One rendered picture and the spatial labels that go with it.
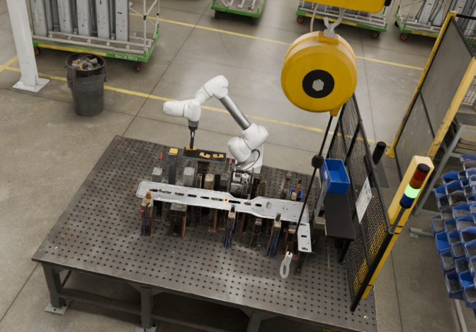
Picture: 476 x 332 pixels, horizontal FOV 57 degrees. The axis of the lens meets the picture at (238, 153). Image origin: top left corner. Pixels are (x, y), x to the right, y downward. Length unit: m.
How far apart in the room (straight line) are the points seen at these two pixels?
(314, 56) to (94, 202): 3.28
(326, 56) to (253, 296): 2.70
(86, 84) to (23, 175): 1.38
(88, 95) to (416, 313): 4.50
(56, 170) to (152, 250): 2.17
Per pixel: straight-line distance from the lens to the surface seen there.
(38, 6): 7.53
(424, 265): 5.10
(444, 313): 4.81
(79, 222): 3.81
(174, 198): 3.53
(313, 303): 3.46
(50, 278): 3.85
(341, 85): 0.87
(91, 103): 6.10
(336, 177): 3.98
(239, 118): 4.01
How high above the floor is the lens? 3.47
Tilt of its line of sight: 38 degrees down
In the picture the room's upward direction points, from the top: 9 degrees clockwise
